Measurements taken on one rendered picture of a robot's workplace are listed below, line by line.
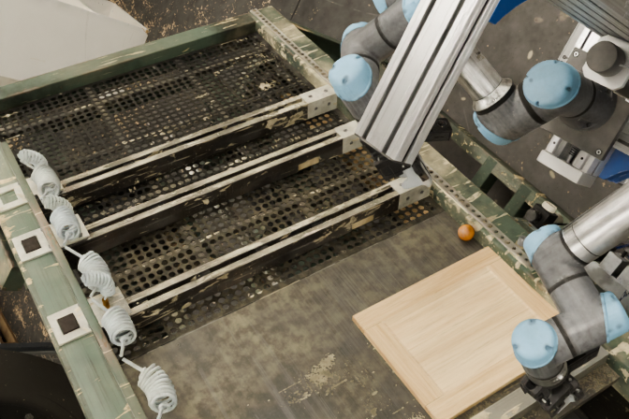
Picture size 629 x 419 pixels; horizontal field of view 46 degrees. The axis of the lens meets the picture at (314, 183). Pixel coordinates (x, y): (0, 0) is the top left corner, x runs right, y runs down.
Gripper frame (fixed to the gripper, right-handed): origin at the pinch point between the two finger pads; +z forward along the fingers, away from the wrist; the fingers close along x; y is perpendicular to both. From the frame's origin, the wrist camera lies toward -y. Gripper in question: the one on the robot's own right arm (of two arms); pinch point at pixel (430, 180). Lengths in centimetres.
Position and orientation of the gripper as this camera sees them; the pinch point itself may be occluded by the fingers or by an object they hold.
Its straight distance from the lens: 157.1
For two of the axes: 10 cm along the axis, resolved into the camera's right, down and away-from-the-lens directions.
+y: -8.7, 4.3, 2.5
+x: 1.2, 6.8, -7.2
